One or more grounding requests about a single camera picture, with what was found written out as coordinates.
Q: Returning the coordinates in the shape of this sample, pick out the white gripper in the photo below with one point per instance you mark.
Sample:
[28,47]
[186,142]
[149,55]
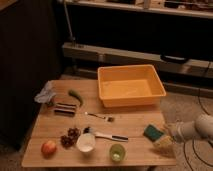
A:
[166,141]

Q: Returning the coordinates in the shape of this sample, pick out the metal fork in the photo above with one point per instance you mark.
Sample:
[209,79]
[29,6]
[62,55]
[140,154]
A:
[108,119]

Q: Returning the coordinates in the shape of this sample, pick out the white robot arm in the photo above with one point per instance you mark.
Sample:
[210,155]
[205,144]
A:
[199,129]

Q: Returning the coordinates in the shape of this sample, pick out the green plastic cup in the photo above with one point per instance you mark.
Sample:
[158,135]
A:
[117,152]

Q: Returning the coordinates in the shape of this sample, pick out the green sponge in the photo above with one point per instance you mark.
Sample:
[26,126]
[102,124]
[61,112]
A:
[152,133]

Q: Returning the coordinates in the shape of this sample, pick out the yellow plastic bin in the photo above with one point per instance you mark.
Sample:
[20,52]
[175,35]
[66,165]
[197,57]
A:
[129,85]

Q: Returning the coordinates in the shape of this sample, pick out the white bowl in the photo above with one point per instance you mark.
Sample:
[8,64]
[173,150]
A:
[86,143]

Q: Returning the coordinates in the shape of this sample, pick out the wooden table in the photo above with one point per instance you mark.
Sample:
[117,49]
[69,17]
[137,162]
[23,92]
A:
[129,122]

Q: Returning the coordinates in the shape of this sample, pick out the bunch of dark grapes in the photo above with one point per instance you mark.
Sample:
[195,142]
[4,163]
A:
[70,138]

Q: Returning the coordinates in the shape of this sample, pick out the green pepper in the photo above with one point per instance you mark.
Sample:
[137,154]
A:
[77,96]

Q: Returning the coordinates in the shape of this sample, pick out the metal shelf rack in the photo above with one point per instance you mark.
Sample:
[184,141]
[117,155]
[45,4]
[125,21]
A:
[184,42]

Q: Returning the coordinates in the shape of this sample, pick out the dark rectangular block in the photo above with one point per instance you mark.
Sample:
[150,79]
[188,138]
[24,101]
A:
[65,109]

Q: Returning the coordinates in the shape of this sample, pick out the red apple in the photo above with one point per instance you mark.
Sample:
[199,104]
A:
[48,148]

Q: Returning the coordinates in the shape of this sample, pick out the crumpled grey cloth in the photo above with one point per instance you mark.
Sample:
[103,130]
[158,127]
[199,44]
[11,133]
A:
[46,94]

